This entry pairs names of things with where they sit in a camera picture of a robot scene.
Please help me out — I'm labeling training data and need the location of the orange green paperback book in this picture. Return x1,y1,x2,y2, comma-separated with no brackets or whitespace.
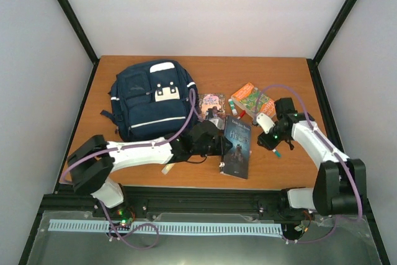
231,83,276,123

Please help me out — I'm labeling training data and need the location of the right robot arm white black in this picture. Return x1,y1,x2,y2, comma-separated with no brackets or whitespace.
255,97,367,217

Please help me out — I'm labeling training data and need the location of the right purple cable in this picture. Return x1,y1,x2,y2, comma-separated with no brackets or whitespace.
252,83,364,245

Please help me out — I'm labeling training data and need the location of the pink paperback book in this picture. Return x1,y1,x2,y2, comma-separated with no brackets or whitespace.
199,93,226,130

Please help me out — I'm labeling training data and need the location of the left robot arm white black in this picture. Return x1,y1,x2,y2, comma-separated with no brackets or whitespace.
67,120,233,217

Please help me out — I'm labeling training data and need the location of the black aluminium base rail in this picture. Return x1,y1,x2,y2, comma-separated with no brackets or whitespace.
40,184,373,225

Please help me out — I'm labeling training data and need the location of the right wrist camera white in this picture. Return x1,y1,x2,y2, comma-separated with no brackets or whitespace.
256,112,275,134

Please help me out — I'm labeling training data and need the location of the navy blue backpack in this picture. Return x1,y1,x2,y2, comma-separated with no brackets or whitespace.
100,59,198,142

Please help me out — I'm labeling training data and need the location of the left black frame post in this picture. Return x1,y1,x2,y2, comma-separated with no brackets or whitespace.
38,0,100,65

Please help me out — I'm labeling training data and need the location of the dark blue Wuthering Heights book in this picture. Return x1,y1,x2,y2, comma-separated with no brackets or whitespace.
220,115,251,179

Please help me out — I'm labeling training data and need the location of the right black frame post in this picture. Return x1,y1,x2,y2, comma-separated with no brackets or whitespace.
311,0,378,64

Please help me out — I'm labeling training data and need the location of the yellow highlighter pen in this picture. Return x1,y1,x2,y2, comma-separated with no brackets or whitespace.
161,163,174,175

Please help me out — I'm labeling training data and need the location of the green capped marker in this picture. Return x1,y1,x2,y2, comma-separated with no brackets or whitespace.
272,149,282,158

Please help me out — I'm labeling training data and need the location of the red capped marker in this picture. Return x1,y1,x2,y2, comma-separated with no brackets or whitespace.
237,110,246,119

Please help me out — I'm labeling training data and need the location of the light blue cable duct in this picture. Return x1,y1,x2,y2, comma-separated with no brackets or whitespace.
48,219,282,238

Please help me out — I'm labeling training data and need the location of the black frame post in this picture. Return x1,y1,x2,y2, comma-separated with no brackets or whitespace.
38,0,100,65
311,0,378,64

